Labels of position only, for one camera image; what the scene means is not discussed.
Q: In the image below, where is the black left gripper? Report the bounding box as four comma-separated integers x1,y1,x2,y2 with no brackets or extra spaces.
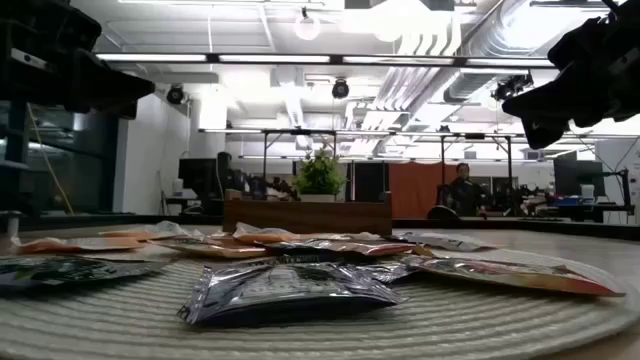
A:
0,0,156,120

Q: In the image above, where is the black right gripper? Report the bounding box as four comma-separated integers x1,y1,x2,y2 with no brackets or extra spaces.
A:
502,0,640,150

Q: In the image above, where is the white orange tea packet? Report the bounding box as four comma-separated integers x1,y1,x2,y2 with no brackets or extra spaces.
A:
19,236,147,255
99,221,206,240
233,222,384,246
392,229,496,253

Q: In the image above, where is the wooden tea organiser tray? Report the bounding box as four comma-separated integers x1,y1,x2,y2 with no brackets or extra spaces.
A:
222,188,394,237

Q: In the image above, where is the black monitor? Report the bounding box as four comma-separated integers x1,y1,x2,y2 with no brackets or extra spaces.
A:
178,158,219,199
553,159,606,198

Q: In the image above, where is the person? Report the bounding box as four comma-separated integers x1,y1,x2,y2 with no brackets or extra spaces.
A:
447,162,489,219

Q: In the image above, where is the orange curtain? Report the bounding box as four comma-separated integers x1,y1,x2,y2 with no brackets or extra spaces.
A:
388,162,459,219

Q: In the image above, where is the long ceiling light strip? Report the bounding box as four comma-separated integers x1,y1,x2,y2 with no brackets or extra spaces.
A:
94,52,556,70

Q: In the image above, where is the white cylinder foot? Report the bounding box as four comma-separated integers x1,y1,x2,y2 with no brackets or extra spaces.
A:
0,209,24,241

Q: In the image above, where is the black partition panel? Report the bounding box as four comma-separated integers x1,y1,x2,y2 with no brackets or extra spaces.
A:
352,162,390,202

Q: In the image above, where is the white globe lamp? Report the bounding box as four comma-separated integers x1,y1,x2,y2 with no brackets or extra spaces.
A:
293,7,322,42

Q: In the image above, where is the small green potted plant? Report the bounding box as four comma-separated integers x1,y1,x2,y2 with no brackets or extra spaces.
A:
292,148,350,203

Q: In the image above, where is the white round woven placemat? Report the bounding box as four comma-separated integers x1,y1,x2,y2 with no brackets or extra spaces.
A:
0,224,640,360

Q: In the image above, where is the black ceiling camera cluster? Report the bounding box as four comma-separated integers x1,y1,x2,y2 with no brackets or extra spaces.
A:
492,72,535,101

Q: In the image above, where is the silver ventilation duct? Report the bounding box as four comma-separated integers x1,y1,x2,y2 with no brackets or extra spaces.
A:
442,0,561,104

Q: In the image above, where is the yellow cable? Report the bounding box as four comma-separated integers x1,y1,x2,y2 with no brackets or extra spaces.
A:
27,102,75,216

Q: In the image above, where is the black background rig frame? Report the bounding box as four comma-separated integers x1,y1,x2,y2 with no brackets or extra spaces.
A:
199,128,516,201

